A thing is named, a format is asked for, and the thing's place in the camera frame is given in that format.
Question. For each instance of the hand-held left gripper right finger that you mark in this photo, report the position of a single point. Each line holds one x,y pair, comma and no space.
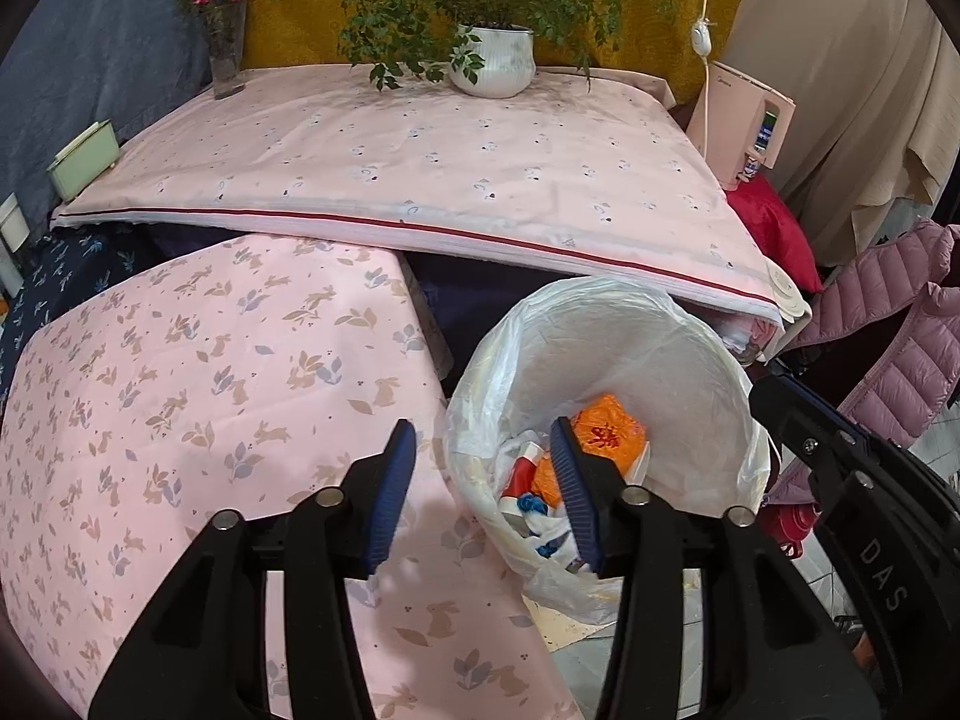
574,495

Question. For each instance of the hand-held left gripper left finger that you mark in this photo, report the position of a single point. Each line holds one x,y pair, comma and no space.
390,495

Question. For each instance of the orange red-print wrapper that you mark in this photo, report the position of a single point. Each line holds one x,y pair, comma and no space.
604,435

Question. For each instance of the pink cloth with red stripe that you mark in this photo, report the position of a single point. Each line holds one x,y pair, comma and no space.
420,157

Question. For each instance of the pink puffer jacket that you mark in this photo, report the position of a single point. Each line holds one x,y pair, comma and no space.
900,360

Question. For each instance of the trash bin with white bag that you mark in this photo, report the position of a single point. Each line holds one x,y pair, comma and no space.
600,345

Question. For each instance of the red container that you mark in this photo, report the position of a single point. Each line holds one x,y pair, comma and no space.
795,529

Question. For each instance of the blue grey backdrop cloth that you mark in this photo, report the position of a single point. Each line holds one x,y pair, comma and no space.
97,52

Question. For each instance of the navy floral cloth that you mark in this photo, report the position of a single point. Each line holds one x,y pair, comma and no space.
67,277

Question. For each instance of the mustard yellow backdrop cloth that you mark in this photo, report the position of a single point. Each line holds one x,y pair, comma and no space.
300,15

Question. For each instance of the red cushion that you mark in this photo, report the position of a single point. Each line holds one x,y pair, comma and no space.
772,232

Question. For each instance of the dark purple cloth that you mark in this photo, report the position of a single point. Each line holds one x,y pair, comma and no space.
465,300

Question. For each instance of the glass vase with red flowers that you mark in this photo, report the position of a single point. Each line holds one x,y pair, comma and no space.
225,67

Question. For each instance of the beige curtain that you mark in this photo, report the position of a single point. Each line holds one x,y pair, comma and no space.
855,90

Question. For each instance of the pink water dispenser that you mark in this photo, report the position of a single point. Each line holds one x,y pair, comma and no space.
724,127

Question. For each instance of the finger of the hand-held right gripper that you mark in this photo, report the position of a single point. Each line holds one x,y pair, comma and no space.
885,540

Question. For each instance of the light green box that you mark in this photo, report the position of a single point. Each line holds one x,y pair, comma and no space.
82,161

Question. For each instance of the potted plant in white pot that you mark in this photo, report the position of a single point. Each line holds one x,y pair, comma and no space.
491,60

